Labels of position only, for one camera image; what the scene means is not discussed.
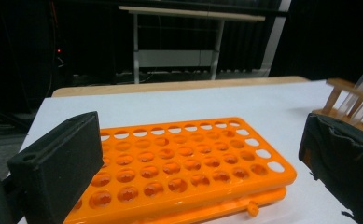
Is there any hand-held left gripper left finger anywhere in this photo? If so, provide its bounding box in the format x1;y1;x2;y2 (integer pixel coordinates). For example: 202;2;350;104
7;111;105;224

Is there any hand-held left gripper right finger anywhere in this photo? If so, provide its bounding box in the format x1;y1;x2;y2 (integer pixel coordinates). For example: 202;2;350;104
299;112;363;224

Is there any wooden tube rack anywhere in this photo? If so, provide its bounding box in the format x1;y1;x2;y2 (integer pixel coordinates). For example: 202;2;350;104
312;77;363;139

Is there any orange plastic tube rack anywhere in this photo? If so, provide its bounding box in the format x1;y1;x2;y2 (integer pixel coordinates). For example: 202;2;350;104
63;117;298;224

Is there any white upright beam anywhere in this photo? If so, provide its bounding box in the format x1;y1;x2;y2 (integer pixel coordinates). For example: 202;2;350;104
259;0;292;77

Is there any metal frame stand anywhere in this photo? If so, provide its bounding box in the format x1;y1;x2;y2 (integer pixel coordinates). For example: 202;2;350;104
118;5;267;84

